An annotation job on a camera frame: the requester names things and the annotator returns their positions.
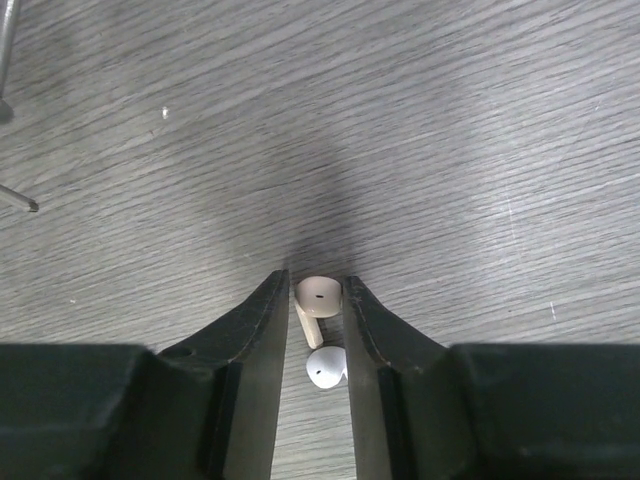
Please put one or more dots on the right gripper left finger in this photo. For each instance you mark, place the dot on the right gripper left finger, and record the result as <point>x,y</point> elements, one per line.
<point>203,408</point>

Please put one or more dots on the pink earbud top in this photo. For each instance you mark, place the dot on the pink earbud top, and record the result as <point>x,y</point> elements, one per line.
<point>316,297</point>

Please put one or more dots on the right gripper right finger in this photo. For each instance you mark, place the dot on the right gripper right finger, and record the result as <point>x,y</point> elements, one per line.
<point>421,410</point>

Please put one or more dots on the white earbud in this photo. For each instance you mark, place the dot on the white earbud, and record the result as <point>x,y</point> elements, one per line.
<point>327,366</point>

